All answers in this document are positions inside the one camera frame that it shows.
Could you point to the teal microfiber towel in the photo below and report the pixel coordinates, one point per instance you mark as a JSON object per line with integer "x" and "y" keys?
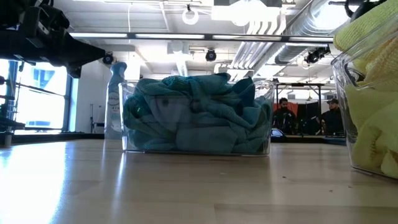
{"x": 136, "y": 107}

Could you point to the black ceiling spotlight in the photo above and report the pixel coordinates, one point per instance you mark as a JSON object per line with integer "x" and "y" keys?
{"x": 108, "y": 58}
{"x": 211, "y": 55}
{"x": 311, "y": 58}
{"x": 323, "y": 51}

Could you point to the large window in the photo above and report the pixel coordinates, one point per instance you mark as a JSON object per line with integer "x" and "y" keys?
{"x": 40, "y": 102}

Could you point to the silver ventilation duct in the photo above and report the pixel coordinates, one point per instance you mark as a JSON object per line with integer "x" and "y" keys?
{"x": 298, "y": 40}

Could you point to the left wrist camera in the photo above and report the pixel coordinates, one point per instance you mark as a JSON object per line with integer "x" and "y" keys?
{"x": 54, "y": 20}

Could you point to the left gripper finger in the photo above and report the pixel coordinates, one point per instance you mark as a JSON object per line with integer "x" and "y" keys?
{"x": 82, "y": 54}
{"x": 74, "y": 71}

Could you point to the air freshener spray bottle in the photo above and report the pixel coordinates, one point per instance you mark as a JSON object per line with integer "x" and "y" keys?
{"x": 113, "y": 102}

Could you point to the black table frame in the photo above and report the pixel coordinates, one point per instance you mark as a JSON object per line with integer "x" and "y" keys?
{"x": 62, "y": 137}

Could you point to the person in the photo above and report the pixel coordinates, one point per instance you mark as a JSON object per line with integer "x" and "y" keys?
{"x": 332, "y": 118}
{"x": 283, "y": 116}

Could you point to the white ceiling pipe bank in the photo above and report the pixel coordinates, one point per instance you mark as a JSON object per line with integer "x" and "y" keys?
{"x": 258, "y": 40}

